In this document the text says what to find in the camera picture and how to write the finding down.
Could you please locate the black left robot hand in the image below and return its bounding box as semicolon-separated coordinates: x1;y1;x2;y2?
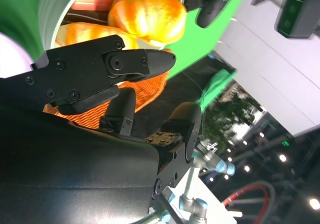
183;0;251;29

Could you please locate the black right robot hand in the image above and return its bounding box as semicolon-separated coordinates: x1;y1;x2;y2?
0;33;203;224

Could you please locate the orange white ring bread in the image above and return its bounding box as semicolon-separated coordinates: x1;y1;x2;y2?
55;22;140;52
107;0;188;46

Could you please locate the pale green bowl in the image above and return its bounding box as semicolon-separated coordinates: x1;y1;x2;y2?
37;0;186;57

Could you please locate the orange wicker basket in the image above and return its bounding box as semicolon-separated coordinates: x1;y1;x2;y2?
43;48;173;130

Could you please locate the lavender round plate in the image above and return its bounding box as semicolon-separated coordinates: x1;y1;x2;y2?
0;31;35;79

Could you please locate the green tablecloth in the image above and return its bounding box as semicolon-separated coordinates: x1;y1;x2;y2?
0;0;251;115

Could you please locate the green leafy tree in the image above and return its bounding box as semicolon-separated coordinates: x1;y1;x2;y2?
204;83;263;145

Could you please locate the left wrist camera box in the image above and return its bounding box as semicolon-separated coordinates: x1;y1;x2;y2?
250;0;320;39

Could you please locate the red hose loop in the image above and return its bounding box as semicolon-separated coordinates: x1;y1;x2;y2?
222;180;277;224

